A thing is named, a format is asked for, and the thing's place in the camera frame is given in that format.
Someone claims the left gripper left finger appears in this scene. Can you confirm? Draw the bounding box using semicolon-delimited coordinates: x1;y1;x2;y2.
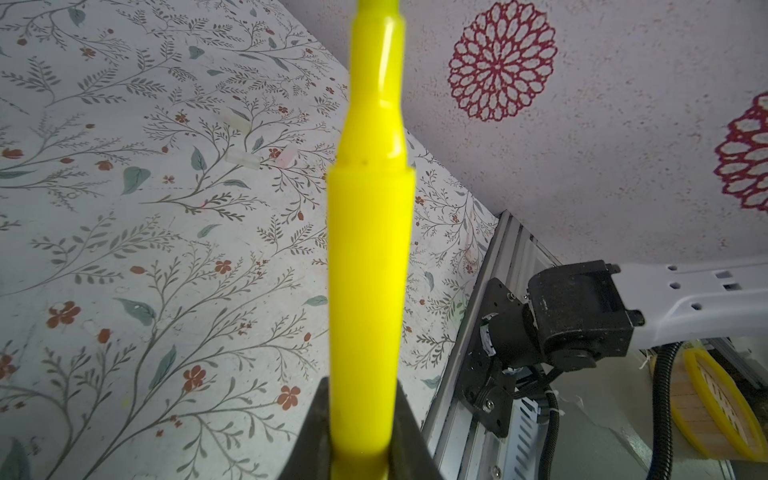
278;377;332;480

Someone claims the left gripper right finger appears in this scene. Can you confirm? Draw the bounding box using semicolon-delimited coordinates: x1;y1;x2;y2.
389;382;442;480

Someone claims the yellow highlighter pen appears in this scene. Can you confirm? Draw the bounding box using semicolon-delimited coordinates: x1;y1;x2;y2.
327;1;416;479

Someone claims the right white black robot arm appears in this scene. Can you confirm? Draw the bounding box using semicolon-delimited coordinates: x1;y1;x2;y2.
457;257;767;438

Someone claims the yellow rimmed bamboo basket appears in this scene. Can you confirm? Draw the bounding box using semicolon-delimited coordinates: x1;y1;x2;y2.
670;347;767;463

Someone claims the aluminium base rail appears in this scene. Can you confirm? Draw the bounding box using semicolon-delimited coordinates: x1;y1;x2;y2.
422;211;556;479

